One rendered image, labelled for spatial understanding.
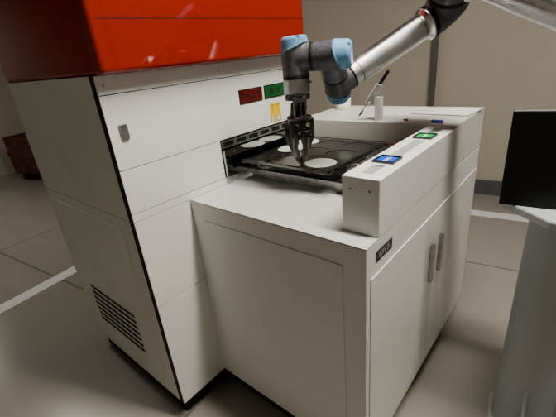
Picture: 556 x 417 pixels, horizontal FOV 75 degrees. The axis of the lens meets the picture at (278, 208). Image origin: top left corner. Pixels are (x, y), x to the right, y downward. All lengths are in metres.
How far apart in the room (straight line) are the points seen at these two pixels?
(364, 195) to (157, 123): 0.62
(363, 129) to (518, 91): 1.97
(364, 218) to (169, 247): 0.64
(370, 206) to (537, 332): 0.66
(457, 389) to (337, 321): 0.80
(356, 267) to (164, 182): 0.62
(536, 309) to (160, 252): 1.09
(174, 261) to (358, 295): 0.62
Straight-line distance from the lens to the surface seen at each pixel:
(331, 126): 1.49
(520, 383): 1.42
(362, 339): 0.97
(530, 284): 1.22
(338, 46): 1.03
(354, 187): 0.83
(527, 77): 3.24
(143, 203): 1.11
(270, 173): 1.28
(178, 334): 1.36
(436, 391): 1.64
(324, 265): 0.89
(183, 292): 1.29
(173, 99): 1.14
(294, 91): 1.05
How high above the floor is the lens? 1.23
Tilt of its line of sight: 23 degrees down
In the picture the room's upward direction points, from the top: 6 degrees counter-clockwise
